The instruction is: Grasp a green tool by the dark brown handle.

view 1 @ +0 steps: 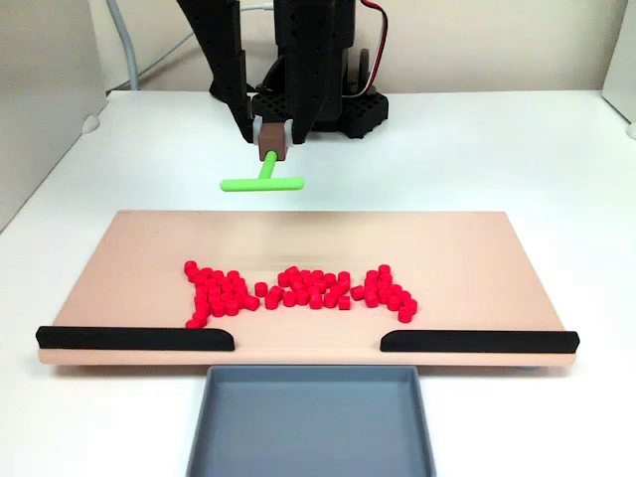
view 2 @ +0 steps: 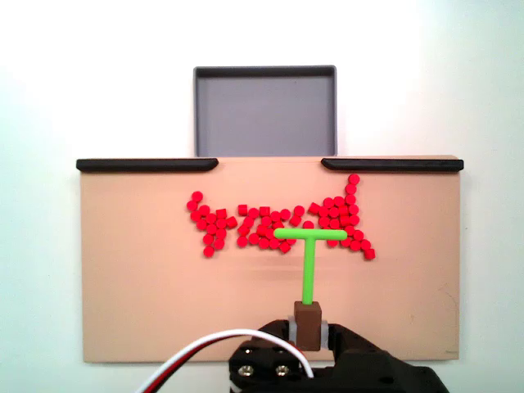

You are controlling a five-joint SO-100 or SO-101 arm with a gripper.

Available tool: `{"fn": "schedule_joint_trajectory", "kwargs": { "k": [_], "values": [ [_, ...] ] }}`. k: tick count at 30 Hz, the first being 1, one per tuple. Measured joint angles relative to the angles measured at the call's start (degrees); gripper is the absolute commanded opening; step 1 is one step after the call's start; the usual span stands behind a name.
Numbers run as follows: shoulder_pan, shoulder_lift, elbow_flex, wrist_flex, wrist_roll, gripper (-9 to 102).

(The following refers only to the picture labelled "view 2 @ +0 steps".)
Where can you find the grey square tray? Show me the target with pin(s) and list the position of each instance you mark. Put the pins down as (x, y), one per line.
(266, 114)

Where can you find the beige flat board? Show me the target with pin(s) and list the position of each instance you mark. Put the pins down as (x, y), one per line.
(143, 286)

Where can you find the black edge rail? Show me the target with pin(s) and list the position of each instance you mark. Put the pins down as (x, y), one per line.
(393, 165)
(143, 165)

